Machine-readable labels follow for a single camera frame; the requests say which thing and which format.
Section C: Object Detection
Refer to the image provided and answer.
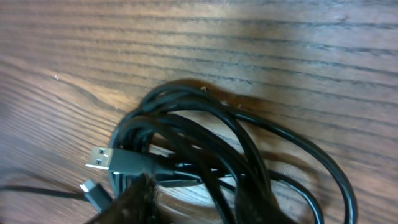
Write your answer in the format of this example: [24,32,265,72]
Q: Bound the thick black USB cable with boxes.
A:
[85,81,358,224]

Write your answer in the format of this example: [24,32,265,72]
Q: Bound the thin black USB cable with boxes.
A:
[0,179,113,213]

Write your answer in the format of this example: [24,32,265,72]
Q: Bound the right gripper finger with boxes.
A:
[85,174,159,224]

